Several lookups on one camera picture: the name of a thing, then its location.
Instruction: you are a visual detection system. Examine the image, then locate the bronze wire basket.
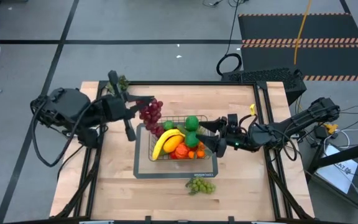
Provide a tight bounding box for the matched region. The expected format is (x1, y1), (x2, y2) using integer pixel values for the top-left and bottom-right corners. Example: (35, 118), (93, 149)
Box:
(147, 114), (213, 162)

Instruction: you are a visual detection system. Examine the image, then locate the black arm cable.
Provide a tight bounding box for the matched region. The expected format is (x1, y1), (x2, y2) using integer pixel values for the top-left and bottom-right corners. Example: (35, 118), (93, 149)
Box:
(30, 98), (108, 168)
(237, 113), (298, 162)

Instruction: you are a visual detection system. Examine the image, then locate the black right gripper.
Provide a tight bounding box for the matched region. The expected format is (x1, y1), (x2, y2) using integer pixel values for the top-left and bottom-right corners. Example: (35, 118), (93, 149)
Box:
(199, 113), (254, 158)

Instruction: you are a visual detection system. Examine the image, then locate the green grape bunch with leaves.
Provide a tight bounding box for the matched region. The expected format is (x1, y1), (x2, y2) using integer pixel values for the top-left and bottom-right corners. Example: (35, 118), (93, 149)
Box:
(185, 176), (217, 196)

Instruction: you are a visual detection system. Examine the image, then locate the purple grape bunch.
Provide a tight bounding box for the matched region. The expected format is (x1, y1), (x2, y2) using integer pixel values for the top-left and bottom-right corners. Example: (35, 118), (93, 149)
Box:
(137, 98), (165, 138)

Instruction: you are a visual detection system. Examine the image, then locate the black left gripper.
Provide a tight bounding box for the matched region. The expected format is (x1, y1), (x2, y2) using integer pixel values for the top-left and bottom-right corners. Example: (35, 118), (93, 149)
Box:
(102, 70), (155, 142)

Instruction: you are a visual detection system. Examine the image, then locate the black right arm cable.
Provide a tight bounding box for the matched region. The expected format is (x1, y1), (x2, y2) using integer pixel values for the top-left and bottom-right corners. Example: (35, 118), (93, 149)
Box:
(237, 113), (298, 162)

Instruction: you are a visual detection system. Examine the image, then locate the yellow banana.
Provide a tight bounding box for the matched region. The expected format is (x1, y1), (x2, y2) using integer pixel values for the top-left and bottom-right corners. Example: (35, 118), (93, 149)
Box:
(152, 128), (186, 161)

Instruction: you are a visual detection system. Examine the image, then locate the orange mini pumpkin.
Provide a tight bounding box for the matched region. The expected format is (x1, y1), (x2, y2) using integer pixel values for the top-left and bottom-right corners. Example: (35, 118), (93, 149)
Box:
(175, 142), (191, 160)

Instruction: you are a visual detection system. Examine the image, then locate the black power adapter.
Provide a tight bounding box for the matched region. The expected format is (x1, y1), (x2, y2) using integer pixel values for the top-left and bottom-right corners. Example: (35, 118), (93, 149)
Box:
(314, 124), (329, 140)

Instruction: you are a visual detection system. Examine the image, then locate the beige mat with grey border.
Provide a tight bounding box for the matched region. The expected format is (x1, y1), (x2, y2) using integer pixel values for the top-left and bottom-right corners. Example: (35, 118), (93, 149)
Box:
(133, 121), (219, 179)

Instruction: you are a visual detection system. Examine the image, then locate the tangerine cluster with leaves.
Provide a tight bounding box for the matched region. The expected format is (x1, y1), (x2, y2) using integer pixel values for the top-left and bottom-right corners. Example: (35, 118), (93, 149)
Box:
(187, 141), (207, 159)

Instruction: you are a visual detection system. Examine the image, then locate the yellow hanging cable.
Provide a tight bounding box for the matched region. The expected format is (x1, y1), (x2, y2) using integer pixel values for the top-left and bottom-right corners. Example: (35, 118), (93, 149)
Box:
(293, 0), (340, 134)

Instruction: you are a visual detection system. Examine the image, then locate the black aluminium rig frame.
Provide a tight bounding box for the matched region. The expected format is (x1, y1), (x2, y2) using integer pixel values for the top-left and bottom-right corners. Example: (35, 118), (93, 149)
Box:
(50, 80), (315, 224)

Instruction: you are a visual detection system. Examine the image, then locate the green spiky leafy plant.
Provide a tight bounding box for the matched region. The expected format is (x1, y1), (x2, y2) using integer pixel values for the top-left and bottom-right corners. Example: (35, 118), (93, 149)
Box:
(106, 74), (131, 95)

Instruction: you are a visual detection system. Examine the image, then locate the yellow orange mango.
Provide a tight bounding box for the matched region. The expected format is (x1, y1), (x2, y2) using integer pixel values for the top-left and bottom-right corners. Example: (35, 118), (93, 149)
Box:
(162, 134), (185, 154)

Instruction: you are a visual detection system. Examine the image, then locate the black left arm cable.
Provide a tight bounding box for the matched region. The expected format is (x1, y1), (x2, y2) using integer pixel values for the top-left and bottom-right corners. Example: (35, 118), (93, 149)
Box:
(30, 98), (108, 168)

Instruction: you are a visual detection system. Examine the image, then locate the black floor mat striped edge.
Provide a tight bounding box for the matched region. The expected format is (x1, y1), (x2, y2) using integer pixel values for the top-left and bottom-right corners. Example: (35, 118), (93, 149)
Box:
(237, 12), (358, 45)
(240, 43), (358, 82)

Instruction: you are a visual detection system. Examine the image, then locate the black hanging cable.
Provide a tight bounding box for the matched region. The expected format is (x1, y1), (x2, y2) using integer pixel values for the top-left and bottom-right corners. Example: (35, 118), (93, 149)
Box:
(215, 0), (244, 77)

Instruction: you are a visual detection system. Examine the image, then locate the black metal stand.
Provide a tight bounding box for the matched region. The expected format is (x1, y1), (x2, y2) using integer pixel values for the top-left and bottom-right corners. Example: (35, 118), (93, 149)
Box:
(306, 139), (358, 218)

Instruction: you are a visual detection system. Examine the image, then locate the white paper sheet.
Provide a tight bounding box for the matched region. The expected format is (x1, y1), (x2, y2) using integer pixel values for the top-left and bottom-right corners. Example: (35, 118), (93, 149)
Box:
(315, 144), (358, 195)

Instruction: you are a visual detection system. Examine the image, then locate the black perforated computer case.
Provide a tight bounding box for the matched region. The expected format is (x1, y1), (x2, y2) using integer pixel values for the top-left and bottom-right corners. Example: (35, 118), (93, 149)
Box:
(221, 67), (308, 106)

